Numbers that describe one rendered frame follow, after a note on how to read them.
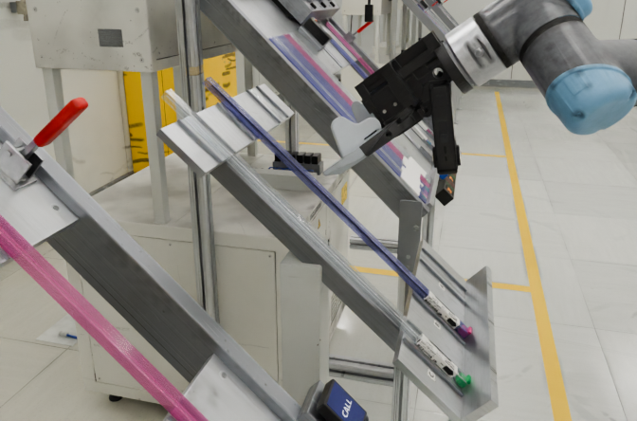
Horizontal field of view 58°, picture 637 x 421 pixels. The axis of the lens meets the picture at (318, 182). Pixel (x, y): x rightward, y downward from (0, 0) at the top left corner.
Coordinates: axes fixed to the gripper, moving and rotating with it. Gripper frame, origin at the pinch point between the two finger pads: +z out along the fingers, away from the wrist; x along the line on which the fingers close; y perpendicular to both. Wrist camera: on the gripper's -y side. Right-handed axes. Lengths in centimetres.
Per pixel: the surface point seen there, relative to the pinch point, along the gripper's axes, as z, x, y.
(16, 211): 14.3, 34.5, 15.6
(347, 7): 58, -403, 59
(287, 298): 17.2, 2.9, -11.8
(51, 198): 14.2, 30.4, 15.3
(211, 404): 10.6, 34.4, -7.9
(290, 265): 13.7, 2.9, -8.0
